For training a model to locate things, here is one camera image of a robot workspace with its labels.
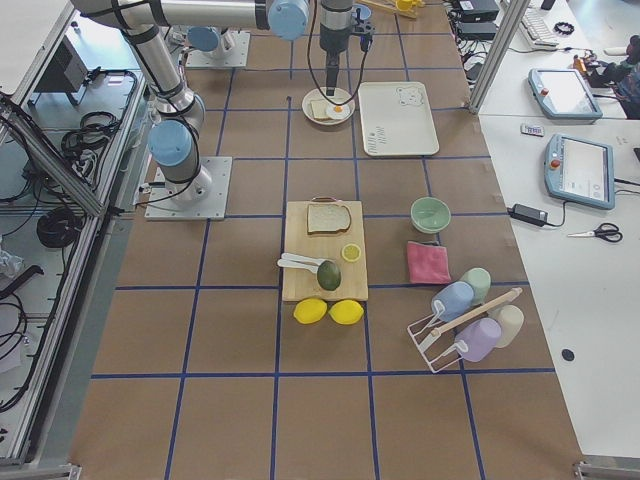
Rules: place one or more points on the purple cup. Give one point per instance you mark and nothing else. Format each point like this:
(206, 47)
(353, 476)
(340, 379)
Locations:
(478, 339)

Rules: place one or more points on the black power adapter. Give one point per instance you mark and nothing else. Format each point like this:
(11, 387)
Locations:
(530, 215)

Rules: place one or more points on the blue cup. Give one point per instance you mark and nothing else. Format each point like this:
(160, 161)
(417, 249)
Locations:
(452, 301)

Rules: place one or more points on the wooden cutting board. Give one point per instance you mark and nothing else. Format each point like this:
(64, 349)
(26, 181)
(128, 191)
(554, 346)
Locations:
(299, 284)

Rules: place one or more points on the white wire cup rack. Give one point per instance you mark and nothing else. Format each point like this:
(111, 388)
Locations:
(434, 340)

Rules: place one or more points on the white keyboard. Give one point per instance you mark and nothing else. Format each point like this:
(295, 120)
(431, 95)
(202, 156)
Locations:
(536, 32)

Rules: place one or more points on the cream bear tray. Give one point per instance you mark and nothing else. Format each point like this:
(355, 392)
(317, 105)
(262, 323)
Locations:
(396, 119)

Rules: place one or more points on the cream cup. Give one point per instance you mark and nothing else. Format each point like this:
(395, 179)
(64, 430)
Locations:
(510, 318)

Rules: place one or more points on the lemon slice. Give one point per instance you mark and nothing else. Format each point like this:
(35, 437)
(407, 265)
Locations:
(351, 252)

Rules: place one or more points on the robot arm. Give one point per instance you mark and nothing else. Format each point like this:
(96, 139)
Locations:
(173, 142)
(289, 20)

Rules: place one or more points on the yellow cup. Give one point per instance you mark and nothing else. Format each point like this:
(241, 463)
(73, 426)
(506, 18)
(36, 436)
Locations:
(409, 6)

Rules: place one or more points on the wooden dish rack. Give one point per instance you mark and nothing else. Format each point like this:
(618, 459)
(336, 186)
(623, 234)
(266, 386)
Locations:
(387, 6)

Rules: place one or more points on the cream round plate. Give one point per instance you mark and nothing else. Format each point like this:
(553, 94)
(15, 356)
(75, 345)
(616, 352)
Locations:
(340, 97)

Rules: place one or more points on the yellow lemon right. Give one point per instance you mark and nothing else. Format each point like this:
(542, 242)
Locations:
(346, 312)

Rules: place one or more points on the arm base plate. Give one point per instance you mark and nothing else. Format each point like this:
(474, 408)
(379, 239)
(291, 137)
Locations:
(211, 48)
(204, 198)

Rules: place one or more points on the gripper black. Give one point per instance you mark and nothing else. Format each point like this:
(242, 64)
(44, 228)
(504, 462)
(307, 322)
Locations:
(333, 39)

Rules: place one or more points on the green bowl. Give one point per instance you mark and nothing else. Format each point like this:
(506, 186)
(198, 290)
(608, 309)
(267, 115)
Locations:
(429, 215)

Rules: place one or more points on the teach pendant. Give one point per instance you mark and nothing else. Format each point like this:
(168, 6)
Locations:
(580, 170)
(562, 94)

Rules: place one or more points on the bread slice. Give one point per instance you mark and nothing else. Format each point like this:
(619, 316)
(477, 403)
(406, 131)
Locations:
(318, 109)
(327, 218)

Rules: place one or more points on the yellow lemon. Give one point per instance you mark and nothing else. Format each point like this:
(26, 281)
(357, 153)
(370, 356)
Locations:
(346, 312)
(310, 310)

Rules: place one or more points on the white plastic spoon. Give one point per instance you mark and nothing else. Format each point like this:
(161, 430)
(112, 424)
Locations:
(284, 263)

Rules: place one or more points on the green cup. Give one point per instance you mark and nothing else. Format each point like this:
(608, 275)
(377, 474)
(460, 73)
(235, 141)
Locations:
(480, 281)

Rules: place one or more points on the yellow lemon left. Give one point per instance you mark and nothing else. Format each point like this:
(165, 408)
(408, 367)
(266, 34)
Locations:
(310, 310)

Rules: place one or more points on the fried egg toy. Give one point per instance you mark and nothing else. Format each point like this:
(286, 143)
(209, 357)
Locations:
(337, 112)

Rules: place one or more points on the teach pendant far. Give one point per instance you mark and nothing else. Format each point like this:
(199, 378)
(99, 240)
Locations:
(562, 94)

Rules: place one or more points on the green avocado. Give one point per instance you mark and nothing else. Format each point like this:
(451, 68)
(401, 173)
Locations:
(329, 275)

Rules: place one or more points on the pink cloth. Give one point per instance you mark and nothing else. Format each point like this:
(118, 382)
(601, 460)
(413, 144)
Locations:
(427, 264)

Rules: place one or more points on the black scissors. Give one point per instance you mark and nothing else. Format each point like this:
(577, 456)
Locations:
(606, 231)

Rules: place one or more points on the white plastic fork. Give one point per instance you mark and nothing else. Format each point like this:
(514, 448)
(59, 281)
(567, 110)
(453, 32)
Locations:
(302, 259)

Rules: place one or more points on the teach pendant near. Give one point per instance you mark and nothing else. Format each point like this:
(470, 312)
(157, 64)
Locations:
(580, 170)

